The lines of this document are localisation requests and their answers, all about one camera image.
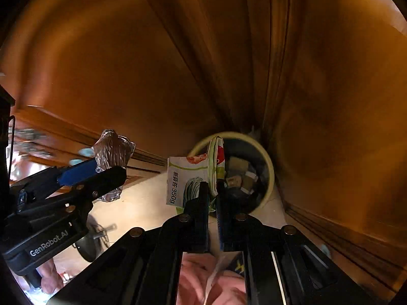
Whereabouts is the white green vegetable bag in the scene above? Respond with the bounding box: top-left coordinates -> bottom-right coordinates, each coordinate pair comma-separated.
165,136 -> 226,215

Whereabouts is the clear plastic bag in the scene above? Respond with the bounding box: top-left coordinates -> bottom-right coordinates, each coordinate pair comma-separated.
92,129 -> 137,203

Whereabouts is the person's left hand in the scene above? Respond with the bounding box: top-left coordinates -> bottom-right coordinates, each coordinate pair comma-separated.
36,256 -> 64,296

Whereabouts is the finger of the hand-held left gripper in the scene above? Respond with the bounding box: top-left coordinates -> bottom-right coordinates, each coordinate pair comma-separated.
9,159 -> 98,204
18,165 -> 128,219

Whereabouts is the round bin with black liner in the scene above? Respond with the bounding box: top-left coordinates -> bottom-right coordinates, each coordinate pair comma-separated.
189,132 -> 275,214

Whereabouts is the person's pink clothing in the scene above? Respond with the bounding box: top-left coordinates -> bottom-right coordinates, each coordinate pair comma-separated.
176,251 -> 247,305

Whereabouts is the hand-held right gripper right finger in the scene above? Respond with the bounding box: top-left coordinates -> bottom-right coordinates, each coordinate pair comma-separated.
216,193 -> 382,305

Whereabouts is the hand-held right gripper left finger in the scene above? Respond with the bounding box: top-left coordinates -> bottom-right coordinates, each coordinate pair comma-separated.
48,180 -> 211,305

